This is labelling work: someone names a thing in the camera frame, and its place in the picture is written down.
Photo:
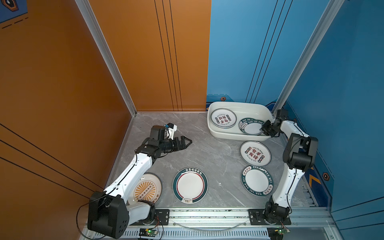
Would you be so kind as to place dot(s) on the orange sunburst plate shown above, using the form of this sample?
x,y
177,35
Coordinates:
x,y
149,188

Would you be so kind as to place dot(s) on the circuit board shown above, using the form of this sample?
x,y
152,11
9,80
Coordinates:
x,y
281,231
148,234

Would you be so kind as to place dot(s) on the large green red plate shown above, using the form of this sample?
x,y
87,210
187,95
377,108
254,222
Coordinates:
x,y
190,185

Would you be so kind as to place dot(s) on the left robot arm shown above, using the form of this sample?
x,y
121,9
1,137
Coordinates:
x,y
109,211

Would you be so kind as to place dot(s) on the right circuit board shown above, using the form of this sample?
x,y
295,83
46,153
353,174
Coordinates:
x,y
281,231

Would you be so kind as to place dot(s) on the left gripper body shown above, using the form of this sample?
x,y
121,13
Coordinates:
x,y
167,146

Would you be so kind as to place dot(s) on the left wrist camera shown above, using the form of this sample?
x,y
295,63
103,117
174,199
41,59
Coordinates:
x,y
161,133

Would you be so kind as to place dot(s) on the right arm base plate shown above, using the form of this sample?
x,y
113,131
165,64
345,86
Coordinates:
x,y
258,217

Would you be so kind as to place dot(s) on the aluminium front rail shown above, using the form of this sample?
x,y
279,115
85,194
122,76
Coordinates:
x,y
234,224

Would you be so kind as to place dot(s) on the left circuit board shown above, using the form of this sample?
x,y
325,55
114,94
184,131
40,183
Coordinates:
x,y
148,234

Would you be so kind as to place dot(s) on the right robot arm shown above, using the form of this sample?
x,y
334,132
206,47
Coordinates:
x,y
299,156

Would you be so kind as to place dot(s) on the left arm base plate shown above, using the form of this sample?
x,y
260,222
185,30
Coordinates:
x,y
163,215

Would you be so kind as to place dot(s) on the white plastic bin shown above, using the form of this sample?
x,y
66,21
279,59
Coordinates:
x,y
250,118

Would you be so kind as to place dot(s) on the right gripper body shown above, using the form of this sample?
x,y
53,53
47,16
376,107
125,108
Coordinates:
x,y
270,129

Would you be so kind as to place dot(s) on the plate with red coin pattern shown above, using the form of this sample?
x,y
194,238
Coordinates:
x,y
223,118

